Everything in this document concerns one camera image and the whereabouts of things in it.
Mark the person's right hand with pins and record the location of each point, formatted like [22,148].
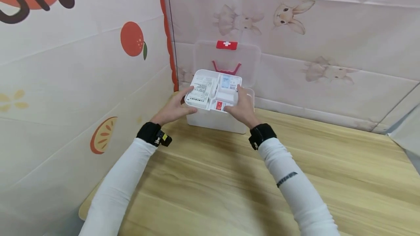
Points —
[244,112]

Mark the person's left hand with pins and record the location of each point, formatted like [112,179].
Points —
[172,112]

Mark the person's right thumb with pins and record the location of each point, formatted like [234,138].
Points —
[231,109]

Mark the person's left index finger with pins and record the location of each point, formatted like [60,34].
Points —
[184,94]

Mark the person's right index finger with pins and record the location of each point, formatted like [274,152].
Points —
[241,92]

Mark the person's left thumb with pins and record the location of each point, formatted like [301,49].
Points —
[188,111]

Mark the white tray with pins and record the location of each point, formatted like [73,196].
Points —
[214,90]

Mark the person's left forearm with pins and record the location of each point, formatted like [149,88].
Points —
[121,188]

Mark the person's right forearm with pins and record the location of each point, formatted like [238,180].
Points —
[295,188]

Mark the red and white medicine box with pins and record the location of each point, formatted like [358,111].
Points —
[219,105]

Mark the plain white medicine box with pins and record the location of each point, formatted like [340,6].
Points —
[226,96]

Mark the blue and white medicine box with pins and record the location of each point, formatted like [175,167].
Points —
[229,82]

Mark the large white printed medicine box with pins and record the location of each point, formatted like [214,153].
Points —
[200,91]

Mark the white first aid box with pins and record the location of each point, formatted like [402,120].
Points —
[215,124]

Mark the black wrist band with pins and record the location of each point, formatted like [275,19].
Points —
[262,134]
[149,132]

